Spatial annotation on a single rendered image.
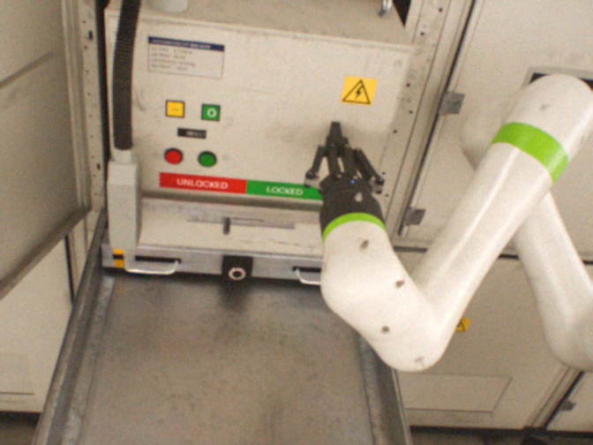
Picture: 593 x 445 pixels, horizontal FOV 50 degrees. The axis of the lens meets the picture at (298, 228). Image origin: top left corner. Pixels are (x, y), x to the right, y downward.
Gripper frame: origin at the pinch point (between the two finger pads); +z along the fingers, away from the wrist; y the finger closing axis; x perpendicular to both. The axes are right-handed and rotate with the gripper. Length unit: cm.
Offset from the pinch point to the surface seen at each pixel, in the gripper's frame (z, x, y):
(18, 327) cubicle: 22, -79, -67
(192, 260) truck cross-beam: 2.6, -33.1, -23.1
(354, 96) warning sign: 3.8, 6.4, 2.4
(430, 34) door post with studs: 23.7, 11.0, 18.9
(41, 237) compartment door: 11, -37, -55
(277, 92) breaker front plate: 3.8, 5.7, -10.7
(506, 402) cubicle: 22, -102, 76
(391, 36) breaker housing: 7.9, 16.1, 7.3
